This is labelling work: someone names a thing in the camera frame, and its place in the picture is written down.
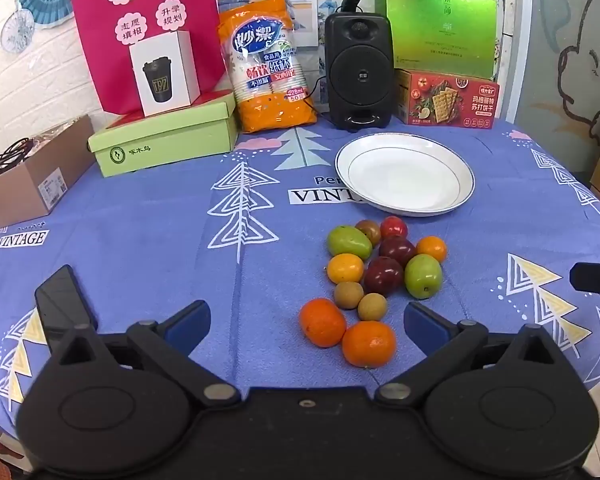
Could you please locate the red cherry tomato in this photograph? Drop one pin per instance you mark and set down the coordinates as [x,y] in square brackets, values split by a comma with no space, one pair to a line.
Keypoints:
[393,227]

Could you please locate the red cracker box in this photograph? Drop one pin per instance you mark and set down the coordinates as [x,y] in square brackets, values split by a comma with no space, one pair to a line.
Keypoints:
[447,98]

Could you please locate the dark red plum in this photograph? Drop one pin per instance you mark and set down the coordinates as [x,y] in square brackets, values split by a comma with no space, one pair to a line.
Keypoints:
[397,250]
[383,275]

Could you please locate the white cup box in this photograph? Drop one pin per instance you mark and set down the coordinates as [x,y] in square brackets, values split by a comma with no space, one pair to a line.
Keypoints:
[164,74]

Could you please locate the black speaker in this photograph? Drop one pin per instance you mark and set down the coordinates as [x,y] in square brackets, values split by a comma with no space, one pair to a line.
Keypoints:
[358,70]

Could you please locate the white plate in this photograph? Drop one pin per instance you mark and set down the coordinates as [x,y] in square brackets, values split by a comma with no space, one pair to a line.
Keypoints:
[405,175]

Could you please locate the blue printed tablecloth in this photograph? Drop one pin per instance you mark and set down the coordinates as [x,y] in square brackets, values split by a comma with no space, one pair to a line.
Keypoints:
[180,240]

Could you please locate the small orange kumquat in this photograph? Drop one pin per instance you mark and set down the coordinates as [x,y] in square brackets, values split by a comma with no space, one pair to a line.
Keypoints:
[431,249]

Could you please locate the light green shoe box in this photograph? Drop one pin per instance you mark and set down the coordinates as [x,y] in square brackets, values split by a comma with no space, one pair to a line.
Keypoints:
[165,137]

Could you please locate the brown cardboard box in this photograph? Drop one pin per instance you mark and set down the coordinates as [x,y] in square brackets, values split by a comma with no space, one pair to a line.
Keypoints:
[32,180]

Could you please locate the green jujube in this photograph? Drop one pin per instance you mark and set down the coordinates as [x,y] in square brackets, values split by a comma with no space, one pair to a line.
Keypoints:
[423,276]

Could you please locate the black smartphone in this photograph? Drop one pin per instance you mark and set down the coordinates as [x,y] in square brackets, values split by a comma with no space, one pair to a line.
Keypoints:
[62,305]

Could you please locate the brown longan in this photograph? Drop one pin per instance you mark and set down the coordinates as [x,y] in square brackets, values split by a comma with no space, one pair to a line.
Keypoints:
[348,294]
[372,307]

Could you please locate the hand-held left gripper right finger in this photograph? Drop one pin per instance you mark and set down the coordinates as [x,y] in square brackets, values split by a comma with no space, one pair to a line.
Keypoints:
[423,323]

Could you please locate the orange paper cup bag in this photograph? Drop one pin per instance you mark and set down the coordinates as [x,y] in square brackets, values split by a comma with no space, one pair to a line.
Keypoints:
[267,67]

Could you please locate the pink paper bag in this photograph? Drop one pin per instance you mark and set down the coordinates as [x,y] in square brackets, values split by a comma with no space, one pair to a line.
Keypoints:
[140,15]

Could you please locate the large orange tangerine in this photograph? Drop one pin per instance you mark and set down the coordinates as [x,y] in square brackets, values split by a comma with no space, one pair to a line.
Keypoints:
[369,344]
[322,322]

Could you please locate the yellow-orange kumquat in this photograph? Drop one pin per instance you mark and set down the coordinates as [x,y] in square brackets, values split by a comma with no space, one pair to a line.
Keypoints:
[345,268]

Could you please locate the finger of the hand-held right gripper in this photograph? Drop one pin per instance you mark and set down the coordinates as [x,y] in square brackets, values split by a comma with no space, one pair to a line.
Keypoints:
[596,280]

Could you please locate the red-green small fruit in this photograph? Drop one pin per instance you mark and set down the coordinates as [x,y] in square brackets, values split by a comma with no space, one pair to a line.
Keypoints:
[368,231]

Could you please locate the black microphone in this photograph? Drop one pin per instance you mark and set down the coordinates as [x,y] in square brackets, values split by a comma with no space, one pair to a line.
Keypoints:
[351,2]

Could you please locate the green mango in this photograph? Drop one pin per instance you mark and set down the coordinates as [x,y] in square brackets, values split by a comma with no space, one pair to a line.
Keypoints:
[349,243]

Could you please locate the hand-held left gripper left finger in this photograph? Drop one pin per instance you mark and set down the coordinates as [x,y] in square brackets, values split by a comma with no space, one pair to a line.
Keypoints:
[190,321]

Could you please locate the small white fan decoration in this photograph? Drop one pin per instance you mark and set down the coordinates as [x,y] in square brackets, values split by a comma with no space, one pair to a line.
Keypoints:
[17,29]

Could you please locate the bright green gift box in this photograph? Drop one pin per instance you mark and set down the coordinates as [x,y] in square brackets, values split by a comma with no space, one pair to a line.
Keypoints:
[435,25]

